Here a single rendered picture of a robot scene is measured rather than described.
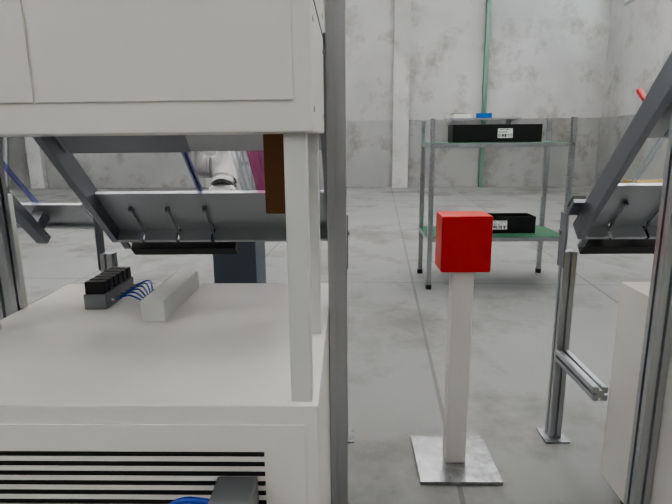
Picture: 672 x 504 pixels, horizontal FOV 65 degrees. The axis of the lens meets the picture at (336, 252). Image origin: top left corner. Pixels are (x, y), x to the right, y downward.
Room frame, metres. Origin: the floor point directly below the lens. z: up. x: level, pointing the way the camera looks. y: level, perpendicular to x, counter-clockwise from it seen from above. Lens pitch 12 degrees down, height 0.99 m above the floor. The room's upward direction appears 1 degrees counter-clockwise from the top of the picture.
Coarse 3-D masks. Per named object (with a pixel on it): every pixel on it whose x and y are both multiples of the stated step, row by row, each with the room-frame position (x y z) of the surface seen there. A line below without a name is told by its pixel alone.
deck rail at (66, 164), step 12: (48, 144) 1.30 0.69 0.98; (48, 156) 1.32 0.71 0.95; (60, 156) 1.35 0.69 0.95; (72, 156) 1.40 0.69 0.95; (60, 168) 1.35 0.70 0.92; (72, 168) 1.40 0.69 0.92; (72, 180) 1.39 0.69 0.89; (84, 180) 1.45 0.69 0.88; (84, 192) 1.45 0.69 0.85; (84, 204) 1.47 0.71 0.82; (96, 204) 1.51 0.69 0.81; (96, 216) 1.52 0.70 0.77; (108, 216) 1.58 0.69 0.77; (108, 228) 1.57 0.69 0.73
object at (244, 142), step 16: (64, 144) 1.29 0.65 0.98; (80, 144) 1.29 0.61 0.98; (96, 144) 1.29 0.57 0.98; (112, 144) 1.29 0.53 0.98; (128, 144) 1.29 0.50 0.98; (144, 144) 1.29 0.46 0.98; (160, 144) 1.29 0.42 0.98; (176, 144) 1.29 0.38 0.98; (192, 144) 1.34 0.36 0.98; (208, 144) 1.34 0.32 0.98; (224, 144) 1.34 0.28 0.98; (240, 144) 1.34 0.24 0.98; (256, 144) 1.34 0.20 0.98; (320, 144) 1.34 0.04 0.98
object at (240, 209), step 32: (96, 192) 1.51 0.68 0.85; (128, 192) 1.51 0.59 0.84; (160, 192) 1.50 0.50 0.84; (192, 192) 1.50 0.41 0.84; (224, 192) 1.50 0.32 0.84; (256, 192) 1.49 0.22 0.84; (320, 192) 1.49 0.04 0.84; (128, 224) 1.62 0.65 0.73; (160, 224) 1.62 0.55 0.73; (192, 224) 1.62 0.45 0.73; (224, 224) 1.62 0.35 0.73; (256, 224) 1.61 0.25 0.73; (320, 224) 1.61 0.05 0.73
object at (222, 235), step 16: (128, 240) 1.62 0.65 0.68; (144, 240) 1.62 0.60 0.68; (160, 240) 1.62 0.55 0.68; (176, 240) 1.62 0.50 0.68; (192, 240) 1.61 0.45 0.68; (208, 240) 1.61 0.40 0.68; (224, 240) 1.61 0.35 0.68; (240, 240) 1.61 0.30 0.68; (256, 240) 1.61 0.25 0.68; (272, 240) 1.61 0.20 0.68; (320, 240) 1.61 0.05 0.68
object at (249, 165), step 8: (232, 152) 1.38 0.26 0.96; (240, 152) 1.38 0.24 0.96; (248, 152) 1.38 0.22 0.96; (256, 152) 1.38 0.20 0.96; (240, 160) 1.40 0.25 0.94; (248, 160) 1.40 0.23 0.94; (256, 160) 1.40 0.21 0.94; (240, 168) 1.43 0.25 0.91; (248, 168) 1.43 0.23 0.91; (256, 168) 1.43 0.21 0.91; (240, 176) 1.45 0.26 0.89; (248, 176) 1.45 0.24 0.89; (256, 176) 1.45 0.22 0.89; (264, 176) 1.45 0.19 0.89; (240, 184) 1.48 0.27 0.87; (248, 184) 1.48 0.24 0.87; (256, 184) 1.48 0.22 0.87; (264, 184) 1.48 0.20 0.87
